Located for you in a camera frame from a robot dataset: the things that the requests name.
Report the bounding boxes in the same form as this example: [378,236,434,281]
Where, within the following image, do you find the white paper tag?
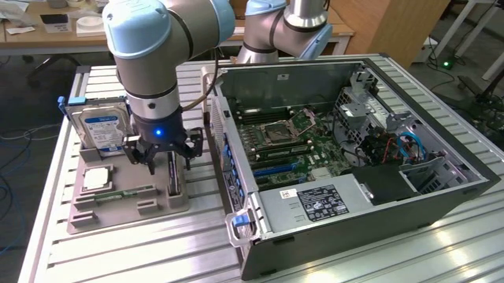
[5,26,37,35]

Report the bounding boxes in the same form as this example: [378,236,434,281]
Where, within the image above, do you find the graphics card with metal bracket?
[166,150,183,197]

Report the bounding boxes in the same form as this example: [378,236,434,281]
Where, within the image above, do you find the black chair base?
[21,50,117,88]

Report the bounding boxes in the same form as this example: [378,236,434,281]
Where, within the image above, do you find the wooden desk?
[0,0,355,64]

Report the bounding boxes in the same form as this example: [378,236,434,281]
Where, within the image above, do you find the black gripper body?
[131,107,187,149]

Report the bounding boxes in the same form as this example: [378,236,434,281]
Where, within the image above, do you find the silver CPU chip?
[81,168,112,189]

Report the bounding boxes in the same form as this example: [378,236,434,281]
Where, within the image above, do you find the hard disk in blue caddy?
[57,96,133,157]

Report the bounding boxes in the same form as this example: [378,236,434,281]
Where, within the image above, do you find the green motherboard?
[227,97,355,191]

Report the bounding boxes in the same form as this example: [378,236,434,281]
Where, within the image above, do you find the RAM stick with black chips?
[258,143,311,157]

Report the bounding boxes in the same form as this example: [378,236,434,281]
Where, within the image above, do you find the metal disk bay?
[399,156,472,195]

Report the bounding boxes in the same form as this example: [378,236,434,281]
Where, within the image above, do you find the silver chipset heatsink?
[310,167,337,181]

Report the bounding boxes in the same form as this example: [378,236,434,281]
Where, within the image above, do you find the grey plastic parts rack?
[65,147,192,235]

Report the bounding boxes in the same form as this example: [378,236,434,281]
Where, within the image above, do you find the blue floor cable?
[0,129,36,258]

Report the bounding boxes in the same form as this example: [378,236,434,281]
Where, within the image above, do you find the thin arm cable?
[180,46,222,111]

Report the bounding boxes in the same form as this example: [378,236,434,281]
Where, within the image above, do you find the grey power supply unit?
[258,173,373,233]

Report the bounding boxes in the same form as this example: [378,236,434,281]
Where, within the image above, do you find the open black PC case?
[200,57,501,281]

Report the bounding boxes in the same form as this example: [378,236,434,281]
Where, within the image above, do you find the green RAM stick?
[93,185,153,203]

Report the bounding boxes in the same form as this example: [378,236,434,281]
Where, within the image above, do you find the white box with black lid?
[39,14,73,34]

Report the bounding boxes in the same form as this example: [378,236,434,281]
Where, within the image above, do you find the perforated metal drive cage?
[333,85,394,150]

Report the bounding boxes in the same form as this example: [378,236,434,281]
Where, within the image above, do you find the wooden cabinet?
[345,0,452,67]

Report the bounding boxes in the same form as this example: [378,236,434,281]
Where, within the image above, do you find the CPU socket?
[262,119,299,145]

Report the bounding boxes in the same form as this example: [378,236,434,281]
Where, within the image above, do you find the white box with round insert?
[75,17,108,38]

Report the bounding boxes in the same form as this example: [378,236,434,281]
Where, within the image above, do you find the blue expansion slot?
[251,163,299,179]

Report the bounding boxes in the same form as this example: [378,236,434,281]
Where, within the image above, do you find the metal socket cover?
[289,108,317,130]

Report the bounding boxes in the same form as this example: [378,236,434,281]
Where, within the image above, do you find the blue wire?
[395,132,428,162]

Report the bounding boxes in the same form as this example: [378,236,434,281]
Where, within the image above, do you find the white table frame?
[428,0,504,81]

